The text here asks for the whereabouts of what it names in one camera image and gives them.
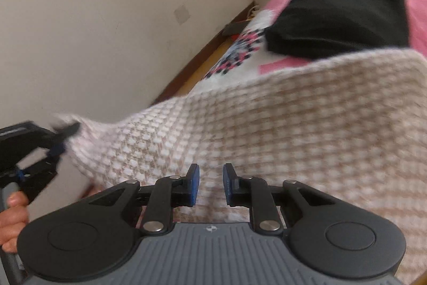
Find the person's left hand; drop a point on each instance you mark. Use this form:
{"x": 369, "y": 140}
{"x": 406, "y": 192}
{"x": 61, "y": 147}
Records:
{"x": 13, "y": 221}

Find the black folded garment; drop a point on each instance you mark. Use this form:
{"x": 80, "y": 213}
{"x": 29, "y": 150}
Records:
{"x": 333, "y": 18}

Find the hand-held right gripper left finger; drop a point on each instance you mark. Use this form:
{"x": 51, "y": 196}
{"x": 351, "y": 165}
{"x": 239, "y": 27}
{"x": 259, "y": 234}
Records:
{"x": 192, "y": 186}

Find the beige houndstooth knit cardigan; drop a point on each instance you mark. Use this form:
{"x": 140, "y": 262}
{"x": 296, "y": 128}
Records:
{"x": 267, "y": 121}

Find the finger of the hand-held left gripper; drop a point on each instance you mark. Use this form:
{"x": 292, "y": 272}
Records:
{"x": 66, "y": 133}
{"x": 40, "y": 176}

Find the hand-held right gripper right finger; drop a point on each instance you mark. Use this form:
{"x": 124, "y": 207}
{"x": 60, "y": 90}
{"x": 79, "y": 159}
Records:
{"x": 229, "y": 186}

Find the pink floral blanket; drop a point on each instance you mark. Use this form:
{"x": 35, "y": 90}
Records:
{"x": 417, "y": 14}

